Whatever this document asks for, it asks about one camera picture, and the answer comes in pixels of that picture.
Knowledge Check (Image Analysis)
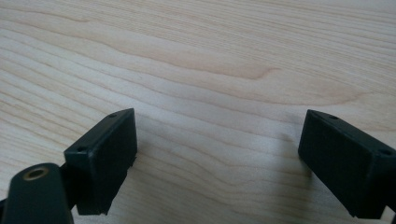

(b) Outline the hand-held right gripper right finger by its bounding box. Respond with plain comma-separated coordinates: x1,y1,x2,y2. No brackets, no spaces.
297,108,396,220

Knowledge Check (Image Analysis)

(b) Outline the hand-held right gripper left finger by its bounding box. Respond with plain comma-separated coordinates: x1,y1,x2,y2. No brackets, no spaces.
64,107,138,217

